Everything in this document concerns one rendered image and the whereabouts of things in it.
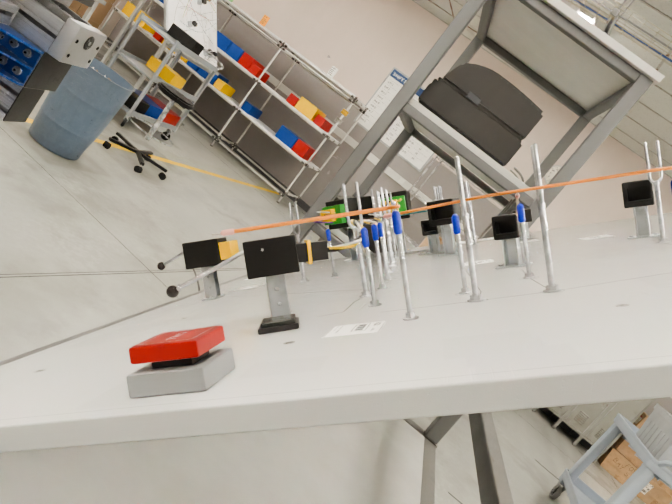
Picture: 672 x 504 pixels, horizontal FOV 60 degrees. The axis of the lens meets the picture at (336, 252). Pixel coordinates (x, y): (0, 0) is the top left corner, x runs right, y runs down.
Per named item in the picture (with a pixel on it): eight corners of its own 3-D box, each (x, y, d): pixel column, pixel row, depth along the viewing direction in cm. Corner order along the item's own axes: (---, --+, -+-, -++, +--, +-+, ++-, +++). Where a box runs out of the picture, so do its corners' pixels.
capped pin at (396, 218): (399, 319, 53) (382, 202, 52) (413, 316, 53) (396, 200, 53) (408, 321, 51) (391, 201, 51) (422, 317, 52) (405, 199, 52)
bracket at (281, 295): (272, 317, 66) (265, 274, 66) (292, 313, 66) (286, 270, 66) (269, 323, 62) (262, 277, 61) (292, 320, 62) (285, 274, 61)
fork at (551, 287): (564, 291, 55) (544, 141, 54) (544, 293, 55) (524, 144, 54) (560, 288, 56) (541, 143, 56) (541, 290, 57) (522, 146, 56)
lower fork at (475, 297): (486, 301, 56) (466, 154, 55) (467, 303, 56) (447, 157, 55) (484, 298, 58) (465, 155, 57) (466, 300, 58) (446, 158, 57)
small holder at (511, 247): (540, 258, 84) (533, 209, 84) (528, 267, 76) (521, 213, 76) (508, 261, 86) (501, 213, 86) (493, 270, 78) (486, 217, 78)
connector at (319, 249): (284, 262, 65) (282, 244, 65) (327, 257, 66) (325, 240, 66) (286, 264, 62) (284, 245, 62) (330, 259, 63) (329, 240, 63)
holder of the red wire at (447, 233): (472, 247, 121) (465, 196, 120) (460, 255, 109) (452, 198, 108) (448, 250, 123) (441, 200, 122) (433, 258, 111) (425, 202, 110)
